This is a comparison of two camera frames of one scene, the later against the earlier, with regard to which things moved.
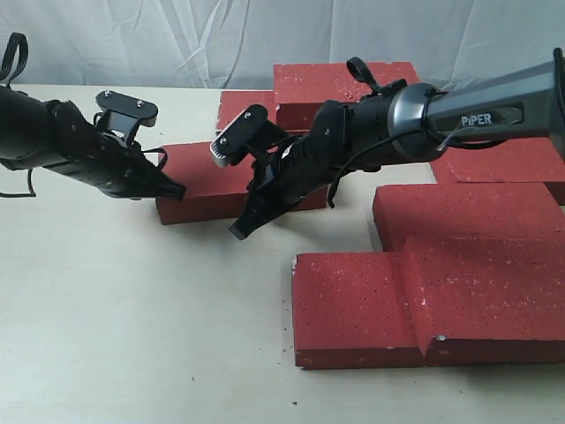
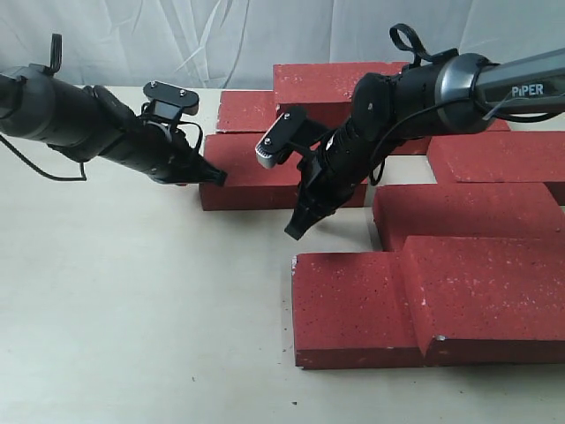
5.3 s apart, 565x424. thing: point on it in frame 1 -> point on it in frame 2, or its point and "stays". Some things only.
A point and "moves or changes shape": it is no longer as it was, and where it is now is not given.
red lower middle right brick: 401,211 stays
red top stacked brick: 334,82 stays
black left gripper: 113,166 -> 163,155
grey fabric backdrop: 231,45 stays
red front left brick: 354,310 stays
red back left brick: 232,103 stays
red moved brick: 214,193 moves or changes shape
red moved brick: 487,299 stays
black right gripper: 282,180 -> 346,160
